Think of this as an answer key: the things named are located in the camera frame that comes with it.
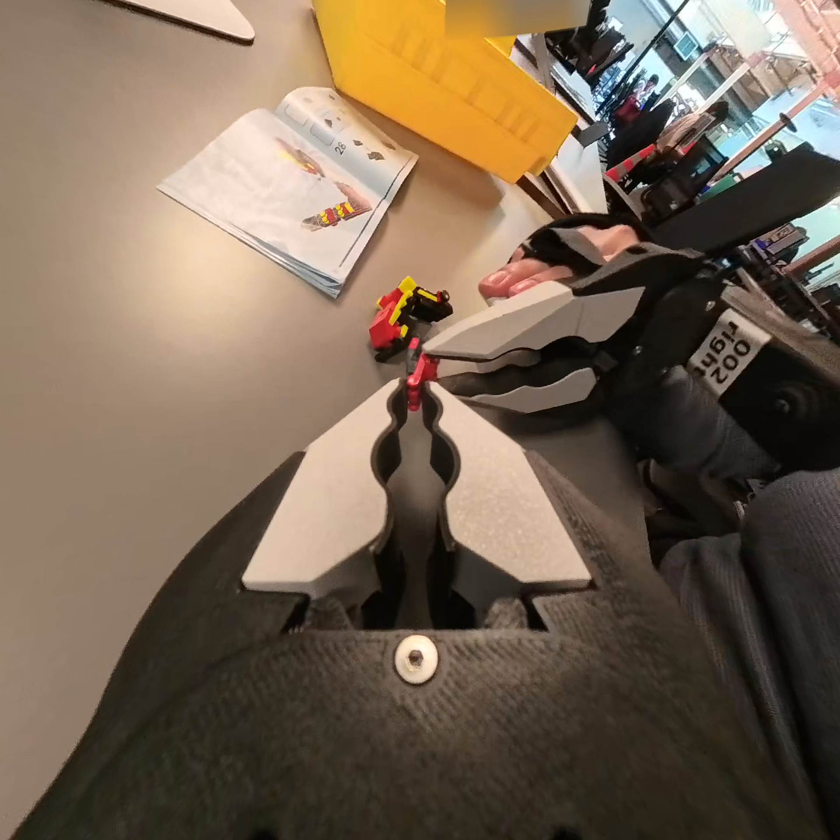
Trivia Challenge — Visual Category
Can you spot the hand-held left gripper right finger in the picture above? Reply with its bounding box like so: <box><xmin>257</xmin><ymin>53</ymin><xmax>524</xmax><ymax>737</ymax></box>
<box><xmin>427</xmin><ymin>381</ymin><xmax>593</xmax><ymax>631</ymax></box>

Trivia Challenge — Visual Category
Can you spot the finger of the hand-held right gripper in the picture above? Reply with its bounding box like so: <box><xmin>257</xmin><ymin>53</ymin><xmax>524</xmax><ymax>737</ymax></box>
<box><xmin>422</xmin><ymin>281</ymin><xmax>645</xmax><ymax>363</ymax></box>
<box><xmin>453</xmin><ymin>366</ymin><xmax>602</xmax><ymax>416</ymax></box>

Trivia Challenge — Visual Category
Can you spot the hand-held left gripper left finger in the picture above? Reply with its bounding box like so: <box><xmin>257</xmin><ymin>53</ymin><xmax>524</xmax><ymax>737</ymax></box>
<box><xmin>241</xmin><ymin>379</ymin><xmax>403</xmax><ymax>631</ymax></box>

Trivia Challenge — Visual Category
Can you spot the red yellow black brick assembly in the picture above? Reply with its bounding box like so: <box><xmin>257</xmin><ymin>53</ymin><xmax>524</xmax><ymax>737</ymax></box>
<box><xmin>367</xmin><ymin>276</ymin><xmax>455</xmax><ymax>364</ymax></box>

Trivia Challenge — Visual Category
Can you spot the red toy brick piece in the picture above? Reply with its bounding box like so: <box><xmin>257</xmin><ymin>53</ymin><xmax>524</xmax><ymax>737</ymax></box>
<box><xmin>404</xmin><ymin>336</ymin><xmax>439</xmax><ymax>412</ymax></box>

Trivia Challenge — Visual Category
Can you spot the person's right hand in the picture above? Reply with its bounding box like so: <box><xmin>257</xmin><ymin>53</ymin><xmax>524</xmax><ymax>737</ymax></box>
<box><xmin>478</xmin><ymin>225</ymin><xmax>635</xmax><ymax>303</ymax></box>

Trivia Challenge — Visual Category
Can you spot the orange traffic cone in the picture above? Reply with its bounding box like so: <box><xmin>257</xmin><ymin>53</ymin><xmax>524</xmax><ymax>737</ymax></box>
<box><xmin>604</xmin><ymin>144</ymin><xmax>658</xmax><ymax>185</ymax></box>

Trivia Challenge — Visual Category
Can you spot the yellow plastic bin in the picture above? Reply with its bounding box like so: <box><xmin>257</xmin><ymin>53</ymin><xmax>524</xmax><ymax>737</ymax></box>
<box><xmin>311</xmin><ymin>0</ymin><xmax>580</xmax><ymax>186</ymax></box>

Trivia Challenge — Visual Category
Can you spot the open instruction booklet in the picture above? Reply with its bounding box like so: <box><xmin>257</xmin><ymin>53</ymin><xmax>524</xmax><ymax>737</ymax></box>
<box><xmin>156</xmin><ymin>87</ymin><xmax>421</xmax><ymax>299</ymax></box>

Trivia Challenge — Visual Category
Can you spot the wooden book stand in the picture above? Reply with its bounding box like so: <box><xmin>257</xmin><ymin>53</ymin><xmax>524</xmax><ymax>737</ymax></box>
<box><xmin>98</xmin><ymin>0</ymin><xmax>257</xmax><ymax>46</ymax></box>

